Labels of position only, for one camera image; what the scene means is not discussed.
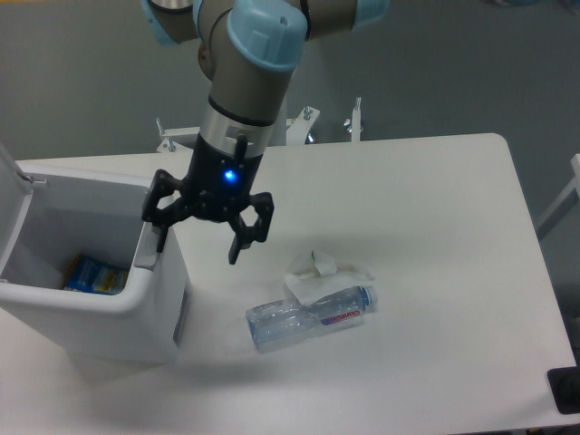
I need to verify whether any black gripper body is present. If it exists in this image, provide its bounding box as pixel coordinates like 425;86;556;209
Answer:
179;133;265;225

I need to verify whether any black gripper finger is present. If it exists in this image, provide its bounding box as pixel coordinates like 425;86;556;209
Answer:
227;190;276;266
141;169;194;253

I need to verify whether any white push-lid trash can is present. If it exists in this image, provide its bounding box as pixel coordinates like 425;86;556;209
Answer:
1;151;189;363

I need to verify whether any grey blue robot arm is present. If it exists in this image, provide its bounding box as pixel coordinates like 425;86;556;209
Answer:
141;0;389;264

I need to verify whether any crumpled white tissue paper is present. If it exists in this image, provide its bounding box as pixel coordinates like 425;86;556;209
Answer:
283;250;374;305

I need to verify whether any crushed clear plastic bottle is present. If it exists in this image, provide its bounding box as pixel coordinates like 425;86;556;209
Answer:
246;285;378;353

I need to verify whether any blue snack packet in bin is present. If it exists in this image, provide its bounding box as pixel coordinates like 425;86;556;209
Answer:
63;255;130;295

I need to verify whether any black clamp at table corner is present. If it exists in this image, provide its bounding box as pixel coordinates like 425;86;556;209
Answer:
547;366;579;415

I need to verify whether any white metal base frame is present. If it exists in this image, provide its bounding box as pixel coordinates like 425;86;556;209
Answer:
156;96;364;153

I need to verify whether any white frame at right edge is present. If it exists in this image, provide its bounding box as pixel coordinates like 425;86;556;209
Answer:
536;153;579;241

